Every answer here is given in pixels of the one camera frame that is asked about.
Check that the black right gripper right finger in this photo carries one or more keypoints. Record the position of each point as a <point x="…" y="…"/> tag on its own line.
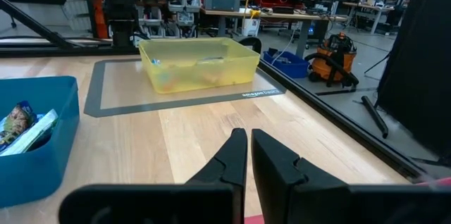
<point x="278" y="178"/>

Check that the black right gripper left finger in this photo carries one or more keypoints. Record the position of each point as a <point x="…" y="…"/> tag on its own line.
<point x="225" y="167"/>

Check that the green brown granola bar packet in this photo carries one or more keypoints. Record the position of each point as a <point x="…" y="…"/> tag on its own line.
<point x="15" y="122"/>

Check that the yellow translucent plastic bin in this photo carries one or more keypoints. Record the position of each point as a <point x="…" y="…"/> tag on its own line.
<point x="211" y="70"/>

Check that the blue floor crate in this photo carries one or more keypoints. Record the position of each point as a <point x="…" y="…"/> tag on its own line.
<point x="287" y="65"/>

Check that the black vacuum tube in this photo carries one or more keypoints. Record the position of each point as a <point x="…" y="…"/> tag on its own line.
<point x="375" y="116"/>

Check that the black chair back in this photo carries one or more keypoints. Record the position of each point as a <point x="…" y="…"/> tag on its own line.
<point x="251" y="42"/>

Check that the grey-bordered silicone mat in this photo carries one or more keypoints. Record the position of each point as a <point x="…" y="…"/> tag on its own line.
<point x="123" y="86"/>

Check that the orange black shop vacuum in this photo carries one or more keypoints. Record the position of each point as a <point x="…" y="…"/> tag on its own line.
<point x="334" y="58"/>

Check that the white bucket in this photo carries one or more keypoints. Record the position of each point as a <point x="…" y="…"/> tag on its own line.
<point x="251" y="26"/>

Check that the wooden workbench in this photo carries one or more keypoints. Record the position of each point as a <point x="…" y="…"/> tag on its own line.
<point x="278" y="16"/>

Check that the grey parts bin rack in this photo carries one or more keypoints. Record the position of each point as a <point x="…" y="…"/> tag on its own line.
<point x="183" y="2"/>

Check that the black curtain panel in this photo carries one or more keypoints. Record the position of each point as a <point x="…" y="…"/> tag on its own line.
<point x="419" y="58"/>

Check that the snack packets in blue bin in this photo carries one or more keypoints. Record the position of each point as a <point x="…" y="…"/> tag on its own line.
<point x="35" y="132"/>

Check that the black table edge rail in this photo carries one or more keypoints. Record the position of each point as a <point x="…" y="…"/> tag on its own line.
<point x="338" y="118"/>

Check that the black diagonal frame strut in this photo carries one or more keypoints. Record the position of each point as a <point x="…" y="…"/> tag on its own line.
<point x="35" y="25"/>

